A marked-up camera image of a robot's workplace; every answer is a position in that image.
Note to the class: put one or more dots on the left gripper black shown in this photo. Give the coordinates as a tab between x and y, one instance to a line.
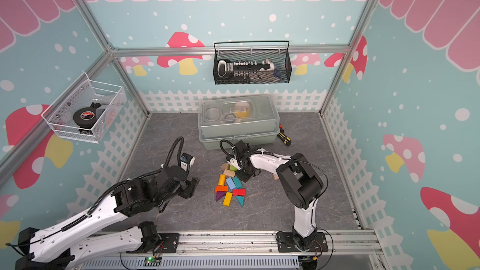
190	187

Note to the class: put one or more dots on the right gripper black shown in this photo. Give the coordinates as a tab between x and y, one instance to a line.
242	178

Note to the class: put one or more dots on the teal rectangular block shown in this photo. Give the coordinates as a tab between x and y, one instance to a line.
237	183

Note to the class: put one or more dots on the tan rectangular block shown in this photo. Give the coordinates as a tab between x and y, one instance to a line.
229	174

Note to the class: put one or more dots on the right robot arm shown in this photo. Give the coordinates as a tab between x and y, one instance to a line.
299	178

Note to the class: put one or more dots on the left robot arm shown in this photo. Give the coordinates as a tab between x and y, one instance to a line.
75	241

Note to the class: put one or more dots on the light blue block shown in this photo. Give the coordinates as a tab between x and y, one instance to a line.
230	183

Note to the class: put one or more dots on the small tan cube block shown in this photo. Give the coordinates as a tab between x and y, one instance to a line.
225	166

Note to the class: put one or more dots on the red block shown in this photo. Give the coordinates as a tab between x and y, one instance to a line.
239	192

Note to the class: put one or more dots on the orange yellow supermarket block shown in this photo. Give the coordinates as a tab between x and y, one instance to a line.
222	180

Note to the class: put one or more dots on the teal triangle block bottom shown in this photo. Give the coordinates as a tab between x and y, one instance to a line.
240	200

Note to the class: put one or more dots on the purple triangle block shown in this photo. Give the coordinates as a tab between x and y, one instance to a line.
220	195

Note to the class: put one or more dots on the yellow black screwdriver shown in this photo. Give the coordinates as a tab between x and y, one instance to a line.
286	140

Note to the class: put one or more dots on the translucent plastic storage box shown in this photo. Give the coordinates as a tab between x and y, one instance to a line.
251	119

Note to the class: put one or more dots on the green lit circuit board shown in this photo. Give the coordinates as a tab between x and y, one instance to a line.
152	262

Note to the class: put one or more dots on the white black tool in basket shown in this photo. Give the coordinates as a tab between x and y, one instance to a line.
227	70

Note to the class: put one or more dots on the black tape roll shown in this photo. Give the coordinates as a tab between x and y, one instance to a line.
86	117

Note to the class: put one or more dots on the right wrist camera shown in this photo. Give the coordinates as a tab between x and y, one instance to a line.
230	159

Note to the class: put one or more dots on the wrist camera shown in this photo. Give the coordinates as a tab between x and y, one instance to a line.
230	159
187	161

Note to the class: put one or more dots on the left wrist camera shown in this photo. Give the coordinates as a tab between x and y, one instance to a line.
187	161

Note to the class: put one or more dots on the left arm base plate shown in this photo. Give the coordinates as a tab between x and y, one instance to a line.
167	243

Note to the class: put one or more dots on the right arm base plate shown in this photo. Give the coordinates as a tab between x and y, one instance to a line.
290	242

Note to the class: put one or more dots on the black wire mesh basket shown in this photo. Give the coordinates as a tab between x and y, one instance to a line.
278	52

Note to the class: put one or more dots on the white wire basket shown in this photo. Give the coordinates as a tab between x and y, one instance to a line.
108	99

